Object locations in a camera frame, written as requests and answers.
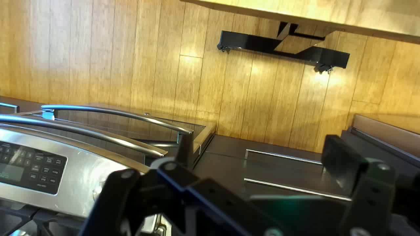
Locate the stainless steel stove range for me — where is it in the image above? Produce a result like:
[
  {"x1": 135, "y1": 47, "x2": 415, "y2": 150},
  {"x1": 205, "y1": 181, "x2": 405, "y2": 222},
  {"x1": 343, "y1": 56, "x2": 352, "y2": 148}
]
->
[{"x1": 0, "y1": 102, "x2": 216, "y2": 236}]

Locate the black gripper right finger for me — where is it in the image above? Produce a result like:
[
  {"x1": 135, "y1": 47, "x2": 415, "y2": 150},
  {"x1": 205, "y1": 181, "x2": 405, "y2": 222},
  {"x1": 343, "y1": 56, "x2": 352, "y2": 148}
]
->
[{"x1": 322, "y1": 135, "x2": 398, "y2": 236}]

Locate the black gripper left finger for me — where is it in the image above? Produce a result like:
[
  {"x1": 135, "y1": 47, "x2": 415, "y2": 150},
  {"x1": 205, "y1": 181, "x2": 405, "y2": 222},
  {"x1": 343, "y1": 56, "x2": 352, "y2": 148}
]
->
[{"x1": 79, "y1": 169, "x2": 141, "y2": 236}]

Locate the black rolling table base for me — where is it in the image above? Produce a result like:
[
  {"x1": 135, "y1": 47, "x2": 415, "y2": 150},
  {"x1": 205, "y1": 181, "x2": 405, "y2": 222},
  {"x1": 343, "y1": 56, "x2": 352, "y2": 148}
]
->
[{"x1": 219, "y1": 21, "x2": 351, "y2": 73}]

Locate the dark drawer cabinet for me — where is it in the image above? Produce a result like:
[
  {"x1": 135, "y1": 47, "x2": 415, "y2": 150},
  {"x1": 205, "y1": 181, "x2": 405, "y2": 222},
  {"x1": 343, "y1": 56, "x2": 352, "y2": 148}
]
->
[{"x1": 192, "y1": 114, "x2": 420, "y2": 236}]

